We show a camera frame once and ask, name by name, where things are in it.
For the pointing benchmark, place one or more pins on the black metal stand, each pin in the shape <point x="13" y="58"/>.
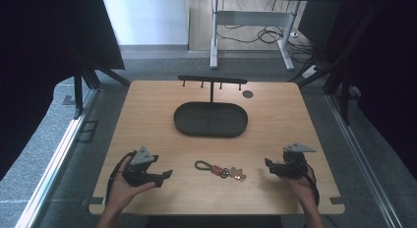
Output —
<point x="78" y="90"/>
<point x="344" y="90"/>

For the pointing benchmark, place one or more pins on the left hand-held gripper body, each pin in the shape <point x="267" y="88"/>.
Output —
<point x="141" y="157"/>

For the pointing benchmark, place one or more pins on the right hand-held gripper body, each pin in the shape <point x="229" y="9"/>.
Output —
<point x="291" y="169"/>

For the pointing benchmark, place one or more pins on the person's left hand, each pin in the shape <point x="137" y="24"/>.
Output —
<point x="119" y="190"/>

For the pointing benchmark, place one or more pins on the aluminium rail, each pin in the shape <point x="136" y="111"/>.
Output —
<point x="364" y="169"/>
<point x="55" y="169"/>

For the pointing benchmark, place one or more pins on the dark round table grommet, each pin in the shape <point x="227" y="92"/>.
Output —
<point x="248" y="94"/>

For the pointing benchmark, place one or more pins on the person's right hand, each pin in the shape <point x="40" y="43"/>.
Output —
<point x="305" y="188"/>

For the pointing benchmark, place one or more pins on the black curtain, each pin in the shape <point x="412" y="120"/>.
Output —
<point x="387" y="74"/>
<point x="42" y="57"/>

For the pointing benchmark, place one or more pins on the white power strip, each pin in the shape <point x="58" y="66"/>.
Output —
<point x="310" y="71"/>

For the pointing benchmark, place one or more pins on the black key stand with tray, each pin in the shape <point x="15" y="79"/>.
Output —
<point x="209" y="120"/>

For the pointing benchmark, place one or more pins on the white metal desk frame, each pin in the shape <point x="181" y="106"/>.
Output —
<point x="250" y="17"/>

